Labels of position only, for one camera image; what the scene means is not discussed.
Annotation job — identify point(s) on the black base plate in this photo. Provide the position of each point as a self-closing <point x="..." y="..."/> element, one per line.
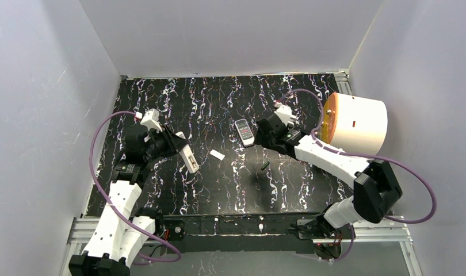
<point x="245" y="232"/>

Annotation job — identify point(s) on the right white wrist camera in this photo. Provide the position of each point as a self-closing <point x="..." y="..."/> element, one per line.
<point x="284" y="113"/>

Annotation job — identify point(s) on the grey remote control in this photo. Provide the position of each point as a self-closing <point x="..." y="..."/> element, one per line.
<point x="245" y="132"/>

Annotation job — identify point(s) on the green black battery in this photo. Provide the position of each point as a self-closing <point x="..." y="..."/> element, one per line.
<point x="265" y="166"/>

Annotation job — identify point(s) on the aluminium frame rail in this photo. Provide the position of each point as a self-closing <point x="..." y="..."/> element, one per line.
<point x="386" y="231"/>

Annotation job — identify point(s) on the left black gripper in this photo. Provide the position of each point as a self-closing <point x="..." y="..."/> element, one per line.
<point x="168" y="138"/>

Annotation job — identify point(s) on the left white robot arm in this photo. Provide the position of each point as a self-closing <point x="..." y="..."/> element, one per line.
<point x="119" y="237"/>

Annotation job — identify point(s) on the slim remote battery cover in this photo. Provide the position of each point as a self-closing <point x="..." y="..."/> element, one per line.
<point x="217" y="154"/>

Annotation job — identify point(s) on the slim white remote control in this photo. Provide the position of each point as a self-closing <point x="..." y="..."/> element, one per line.
<point x="189" y="159"/>

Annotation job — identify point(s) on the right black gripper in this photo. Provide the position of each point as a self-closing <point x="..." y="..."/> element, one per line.
<point x="264" y="131"/>

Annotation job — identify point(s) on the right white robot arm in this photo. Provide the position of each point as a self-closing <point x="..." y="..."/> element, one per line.
<point x="373" y="182"/>

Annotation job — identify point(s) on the white cylindrical container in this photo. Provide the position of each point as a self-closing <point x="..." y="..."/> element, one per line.
<point x="354" y="124"/>

